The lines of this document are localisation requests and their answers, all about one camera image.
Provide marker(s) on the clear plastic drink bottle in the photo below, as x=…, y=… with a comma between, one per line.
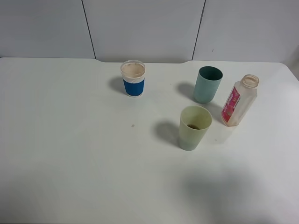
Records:
x=240, y=99

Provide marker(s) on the blue sleeved paper cup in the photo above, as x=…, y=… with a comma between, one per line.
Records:
x=133, y=75

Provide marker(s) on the pale green plastic cup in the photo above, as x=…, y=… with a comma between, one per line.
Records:
x=194, y=123

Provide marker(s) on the teal plastic cup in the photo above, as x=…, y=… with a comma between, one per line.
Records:
x=207, y=83

